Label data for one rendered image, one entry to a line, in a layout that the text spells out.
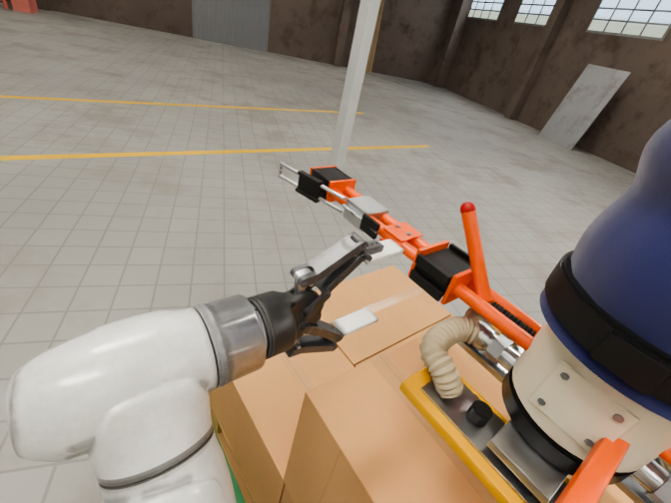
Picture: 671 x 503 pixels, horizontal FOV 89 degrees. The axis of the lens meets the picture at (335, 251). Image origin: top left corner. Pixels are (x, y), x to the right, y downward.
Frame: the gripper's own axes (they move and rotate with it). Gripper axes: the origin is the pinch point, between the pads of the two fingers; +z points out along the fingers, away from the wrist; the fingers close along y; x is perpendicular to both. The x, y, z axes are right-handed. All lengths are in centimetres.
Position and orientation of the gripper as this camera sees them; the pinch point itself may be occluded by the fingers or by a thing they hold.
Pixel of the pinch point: (377, 284)
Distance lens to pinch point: 52.5
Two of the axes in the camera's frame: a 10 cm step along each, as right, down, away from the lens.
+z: 7.9, -2.0, 5.8
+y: -1.9, 8.1, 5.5
